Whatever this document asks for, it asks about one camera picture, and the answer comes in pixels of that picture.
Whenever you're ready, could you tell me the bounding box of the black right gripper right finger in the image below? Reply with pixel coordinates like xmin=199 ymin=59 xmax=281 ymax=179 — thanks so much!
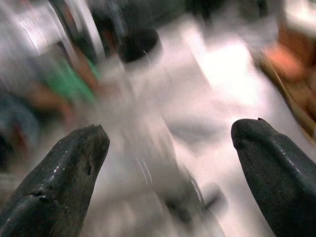
xmin=230 ymin=118 xmax=316 ymax=237

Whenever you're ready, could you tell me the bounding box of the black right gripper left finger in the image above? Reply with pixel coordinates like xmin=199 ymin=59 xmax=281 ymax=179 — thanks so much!
xmin=0 ymin=124 xmax=111 ymax=237

